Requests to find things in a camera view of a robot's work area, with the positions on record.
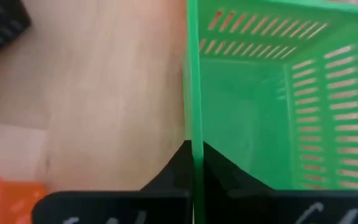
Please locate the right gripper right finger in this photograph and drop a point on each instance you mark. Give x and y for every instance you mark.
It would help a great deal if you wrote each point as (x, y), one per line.
(259, 208)

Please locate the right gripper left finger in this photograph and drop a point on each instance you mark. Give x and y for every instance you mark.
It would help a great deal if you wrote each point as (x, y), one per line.
(154, 208)

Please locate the green slotted plastic basket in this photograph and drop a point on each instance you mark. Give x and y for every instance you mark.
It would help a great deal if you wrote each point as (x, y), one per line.
(244, 109)

